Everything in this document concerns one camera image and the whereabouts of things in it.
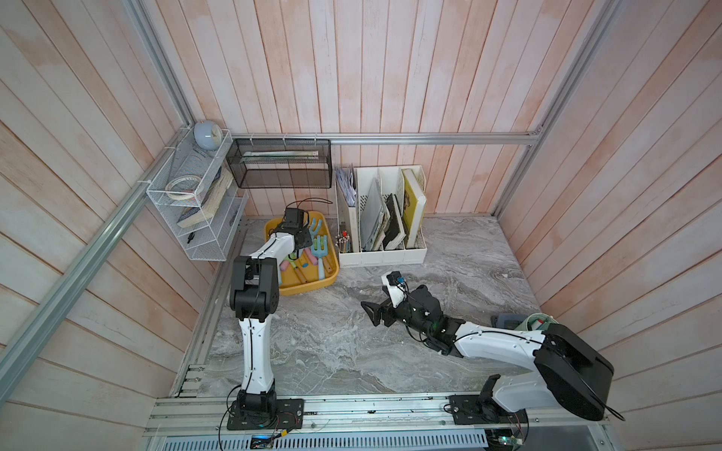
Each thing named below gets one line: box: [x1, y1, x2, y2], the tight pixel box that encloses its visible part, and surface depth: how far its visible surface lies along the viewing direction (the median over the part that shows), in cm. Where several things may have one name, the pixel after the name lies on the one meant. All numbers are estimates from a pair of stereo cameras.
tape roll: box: [165, 174, 203, 201], surface depth 76 cm
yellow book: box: [401, 168, 427, 249], surface depth 97 cm
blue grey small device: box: [490, 312, 528, 330], surface depth 90 cm
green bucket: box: [514, 312, 560, 331], surface depth 78 cm
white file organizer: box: [334, 164, 428, 268], surface depth 103 cm
